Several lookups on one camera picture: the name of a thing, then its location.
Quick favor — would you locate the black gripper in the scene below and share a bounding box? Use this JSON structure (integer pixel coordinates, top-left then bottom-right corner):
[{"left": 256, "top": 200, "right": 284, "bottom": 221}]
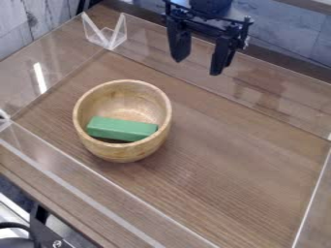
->
[{"left": 162, "top": 0, "right": 253, "bottom": 76}]

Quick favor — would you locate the green rectangular stick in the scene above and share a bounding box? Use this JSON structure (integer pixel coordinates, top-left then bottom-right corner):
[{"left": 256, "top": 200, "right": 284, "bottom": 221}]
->
[{"left": 85, "top": 116, "right": 157, "bottom": 141}]

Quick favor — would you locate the wooden bowl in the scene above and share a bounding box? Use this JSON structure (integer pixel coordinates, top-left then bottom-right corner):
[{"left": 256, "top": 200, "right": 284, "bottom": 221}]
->
[{"left": 72, "top": 79, "right": 173, "bottom": 163}]

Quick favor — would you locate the clear acrylic corner bracket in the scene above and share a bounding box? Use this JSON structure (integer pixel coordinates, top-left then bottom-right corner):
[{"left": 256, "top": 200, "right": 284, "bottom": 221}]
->
[{"left": 81, "top": 13, "right": 126, "bottom": 50}]

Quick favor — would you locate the black table leg bracket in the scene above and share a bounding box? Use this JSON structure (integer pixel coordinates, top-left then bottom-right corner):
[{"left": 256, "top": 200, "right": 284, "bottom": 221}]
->
[{"left": 29, "top": 203, "right": 74, "bottom": 248}]

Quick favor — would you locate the black cable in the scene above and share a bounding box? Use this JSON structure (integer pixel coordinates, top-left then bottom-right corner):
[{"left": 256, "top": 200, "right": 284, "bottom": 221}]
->
[{"left": 0, "top": 221, "right": 32, "bottom": 234}]

